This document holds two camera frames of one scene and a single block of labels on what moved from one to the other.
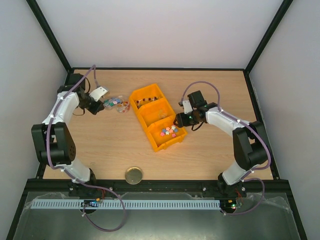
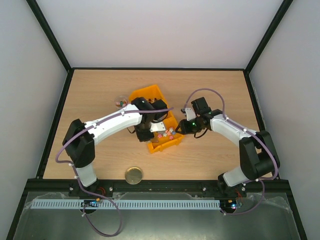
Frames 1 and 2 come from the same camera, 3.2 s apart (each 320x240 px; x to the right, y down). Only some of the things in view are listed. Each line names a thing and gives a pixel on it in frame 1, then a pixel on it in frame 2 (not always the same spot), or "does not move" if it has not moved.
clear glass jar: x=122 y=104 does not move
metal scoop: x=108 y=103 to x=155 y=140
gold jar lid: x=133 y=175 does not move
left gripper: x=95 y=110 to x=143 y=138
